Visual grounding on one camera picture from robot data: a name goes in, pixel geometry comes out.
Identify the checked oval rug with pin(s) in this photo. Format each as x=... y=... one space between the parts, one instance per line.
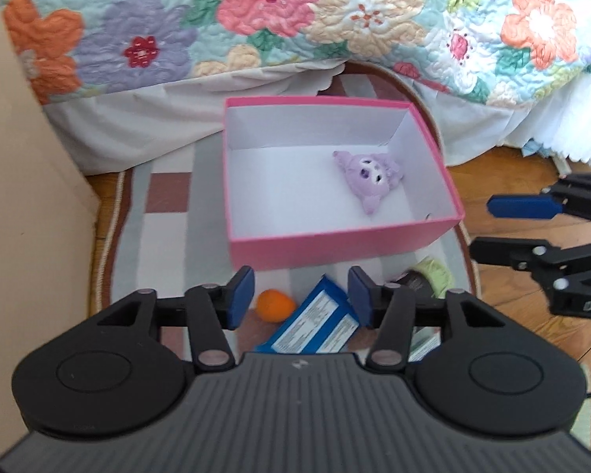
x=177 y=236

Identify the pink cardboard box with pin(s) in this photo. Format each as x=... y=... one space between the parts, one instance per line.
x=325 y=251

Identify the purple plush toy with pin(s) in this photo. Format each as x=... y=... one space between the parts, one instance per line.
x=369 y=177

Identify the green yarn ball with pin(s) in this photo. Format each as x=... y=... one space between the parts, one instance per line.
x=436 y=273

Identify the blue wet wipe packet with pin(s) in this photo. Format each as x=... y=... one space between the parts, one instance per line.
x=315 y=320
x=423 y=346

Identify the white bed skirt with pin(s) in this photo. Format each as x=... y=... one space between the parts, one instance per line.
x=152 y=118

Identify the light blue small object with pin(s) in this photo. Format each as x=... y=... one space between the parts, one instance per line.
x=537 y=148

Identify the floral quilt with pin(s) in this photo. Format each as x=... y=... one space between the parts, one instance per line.
x=276 y=10

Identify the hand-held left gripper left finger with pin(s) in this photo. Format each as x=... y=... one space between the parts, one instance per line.
x=241 y=300

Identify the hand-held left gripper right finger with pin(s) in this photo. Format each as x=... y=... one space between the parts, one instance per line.
x=360 y=300

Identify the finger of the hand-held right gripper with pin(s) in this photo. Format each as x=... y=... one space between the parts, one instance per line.
x=502 y=250
x=522 y=206

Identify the orange egg-shaped sponge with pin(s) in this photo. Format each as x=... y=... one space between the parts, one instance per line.
x=273 y=305

